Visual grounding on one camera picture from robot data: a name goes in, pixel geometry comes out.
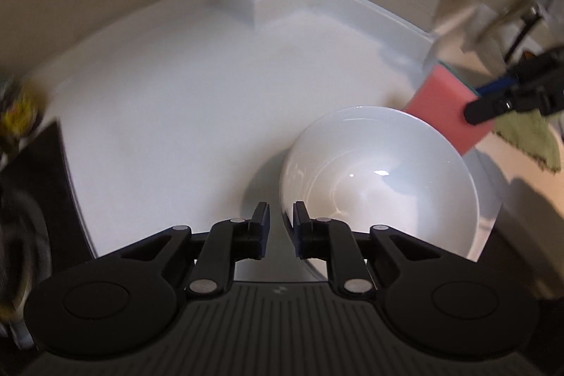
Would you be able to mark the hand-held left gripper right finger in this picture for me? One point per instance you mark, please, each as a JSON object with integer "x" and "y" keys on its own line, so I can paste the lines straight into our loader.
{"x": 301, "y": 226}

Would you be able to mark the white patterned bowl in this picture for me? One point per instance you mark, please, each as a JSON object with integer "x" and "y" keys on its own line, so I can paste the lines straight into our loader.
{"x": 379, "y": 191}

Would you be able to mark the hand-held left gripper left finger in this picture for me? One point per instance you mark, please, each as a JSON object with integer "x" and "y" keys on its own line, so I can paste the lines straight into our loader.
{"x": 263, "y": 226}

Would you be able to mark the black burner grate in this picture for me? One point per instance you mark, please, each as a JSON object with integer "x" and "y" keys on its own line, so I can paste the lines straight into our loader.
{"x": 24, "y": 244}

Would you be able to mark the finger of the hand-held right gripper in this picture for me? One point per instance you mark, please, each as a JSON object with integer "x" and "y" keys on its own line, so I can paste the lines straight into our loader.
{"x": 498, "y": 85}
{"x": 482, "y": 111}

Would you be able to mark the black glass gas cooktop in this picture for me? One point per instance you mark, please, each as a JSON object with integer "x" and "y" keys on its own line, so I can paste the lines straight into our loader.
{"x": 39, "y": 191}

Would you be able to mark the pink and green sponge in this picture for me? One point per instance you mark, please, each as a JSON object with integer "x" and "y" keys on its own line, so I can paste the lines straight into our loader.
{"x": 440, "y": 111}

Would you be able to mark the green cloth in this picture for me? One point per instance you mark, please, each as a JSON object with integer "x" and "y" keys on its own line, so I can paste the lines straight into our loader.
{"x": 533, "y": 138}

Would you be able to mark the yellow label sauce jar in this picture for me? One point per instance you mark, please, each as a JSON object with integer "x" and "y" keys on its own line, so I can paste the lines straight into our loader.
{"x": 20, "y": 111}

